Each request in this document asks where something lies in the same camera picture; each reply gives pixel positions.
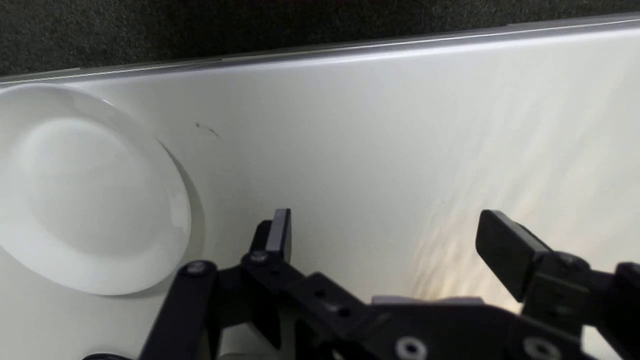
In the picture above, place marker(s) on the white round plate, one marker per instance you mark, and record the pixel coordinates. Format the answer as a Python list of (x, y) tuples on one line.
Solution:
[(87, 192)]

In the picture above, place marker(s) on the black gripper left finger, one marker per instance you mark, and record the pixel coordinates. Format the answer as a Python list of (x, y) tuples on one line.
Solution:
[(278, 234)]

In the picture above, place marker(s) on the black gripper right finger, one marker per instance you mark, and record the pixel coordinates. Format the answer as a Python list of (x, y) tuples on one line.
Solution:
[(513, 257)]

